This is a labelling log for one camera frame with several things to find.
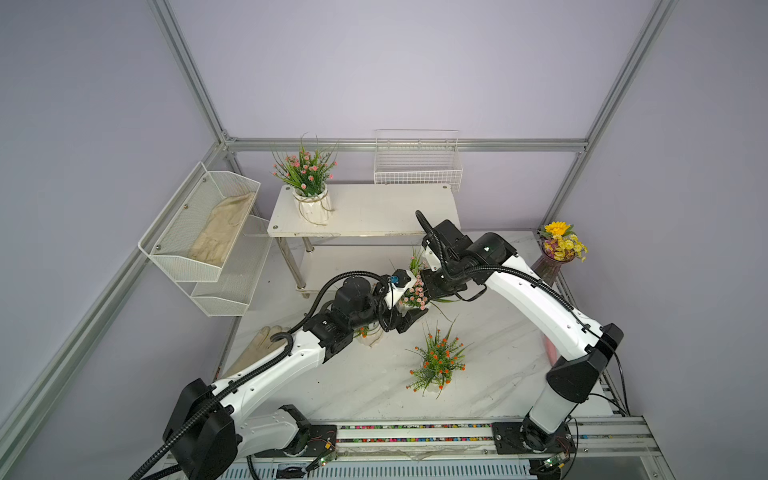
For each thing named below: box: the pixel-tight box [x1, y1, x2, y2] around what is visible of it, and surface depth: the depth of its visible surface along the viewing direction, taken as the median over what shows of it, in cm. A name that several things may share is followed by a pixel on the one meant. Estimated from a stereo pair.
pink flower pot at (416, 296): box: [397, 247, 428, 316], surface depth 65 cm
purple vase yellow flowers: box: [531, 221, 589, 286], surface depth 88 cm
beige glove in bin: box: [188, 192, 255, 267], surface depth 81 cm
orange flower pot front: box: [405, 314, 474, 399], surface depth 75 cm
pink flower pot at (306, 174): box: [271, 132, 338, 226], surface depth 70 cm
